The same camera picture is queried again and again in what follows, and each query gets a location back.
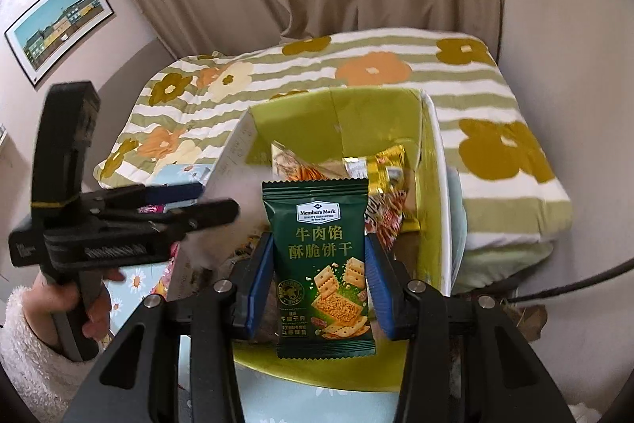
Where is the cream orange sticks snack bag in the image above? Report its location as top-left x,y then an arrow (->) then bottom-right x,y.
271,142 -> 369,182

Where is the green beef biscuit packet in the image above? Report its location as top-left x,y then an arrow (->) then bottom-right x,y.
261,179 -> 375,360

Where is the red yellow chips bag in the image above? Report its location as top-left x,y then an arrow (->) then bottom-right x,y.
364,190 -> 407,251

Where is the yellow snack bag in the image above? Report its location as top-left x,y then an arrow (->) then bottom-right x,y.
343,145 -> 405,195

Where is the person's left hand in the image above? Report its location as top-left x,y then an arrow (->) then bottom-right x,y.
23,273 -> 112,349

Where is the pink snack bag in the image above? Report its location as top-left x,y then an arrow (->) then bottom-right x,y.
137,205 -> 166,215

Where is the white fleece left sleeve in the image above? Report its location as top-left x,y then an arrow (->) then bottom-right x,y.
1,287 -> 99,422

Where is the framed building picture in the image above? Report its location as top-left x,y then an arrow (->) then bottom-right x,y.
4,0 -> 114,87

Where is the floral striped quilt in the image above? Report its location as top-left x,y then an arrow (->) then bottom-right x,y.
94,28 -> 573,292

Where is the green white cardboard box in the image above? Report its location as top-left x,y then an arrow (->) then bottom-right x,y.
204,87 -> 453,392

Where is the black cable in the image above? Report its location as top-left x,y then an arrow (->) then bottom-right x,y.
507,255 -> 634,305

